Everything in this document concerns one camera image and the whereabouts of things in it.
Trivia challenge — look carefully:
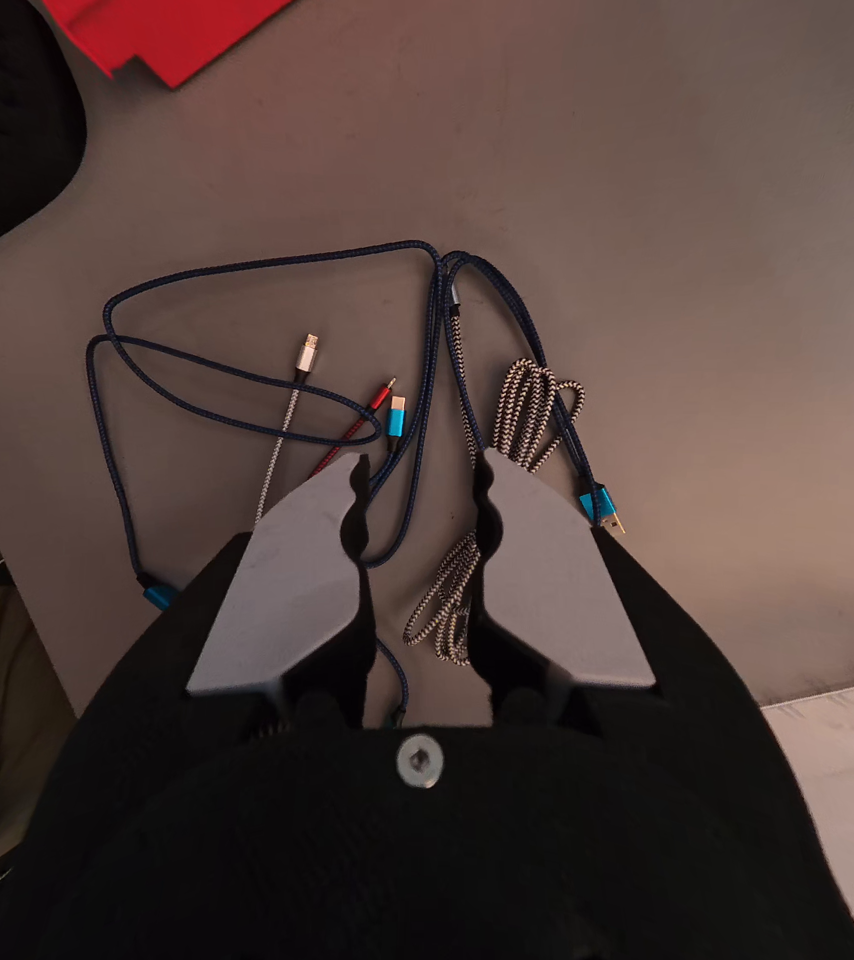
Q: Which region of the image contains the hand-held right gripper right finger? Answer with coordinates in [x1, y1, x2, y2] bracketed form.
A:
[470, 448, 658, 725]

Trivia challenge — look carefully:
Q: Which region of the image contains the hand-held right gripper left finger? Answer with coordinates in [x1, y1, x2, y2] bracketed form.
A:
[185, 453, 377, 727]

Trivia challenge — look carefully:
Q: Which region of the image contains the dark blue cable blue plug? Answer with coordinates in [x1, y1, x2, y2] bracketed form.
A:
[361, 251, 628, 729]
[85, 240, 444, 612]

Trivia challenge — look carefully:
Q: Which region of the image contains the black white braided cable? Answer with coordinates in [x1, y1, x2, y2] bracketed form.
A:
[402, 273, 587, 667]

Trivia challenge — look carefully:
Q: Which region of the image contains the red black braided cable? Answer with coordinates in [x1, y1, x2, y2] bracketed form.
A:
[307, 376, 399, 481]

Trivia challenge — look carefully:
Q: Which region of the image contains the red plastic bin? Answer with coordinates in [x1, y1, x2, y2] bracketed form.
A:
[44, 0, 300, 90]

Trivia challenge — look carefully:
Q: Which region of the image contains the silver white braided cable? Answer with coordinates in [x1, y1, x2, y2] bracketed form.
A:
[253, 332, 324, 528]

